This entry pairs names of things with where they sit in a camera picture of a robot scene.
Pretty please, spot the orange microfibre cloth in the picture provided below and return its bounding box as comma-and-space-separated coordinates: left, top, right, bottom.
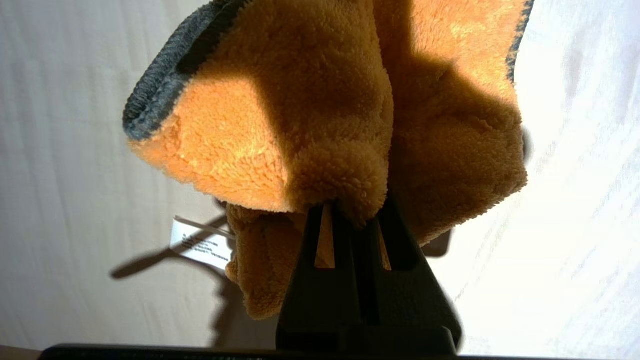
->
122, 0, 536, 321

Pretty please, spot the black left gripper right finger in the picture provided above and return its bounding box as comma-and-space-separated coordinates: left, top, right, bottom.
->
350, 192, 463, 351

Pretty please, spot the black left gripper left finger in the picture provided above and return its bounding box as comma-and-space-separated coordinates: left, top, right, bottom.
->
276, 202, 362, 350

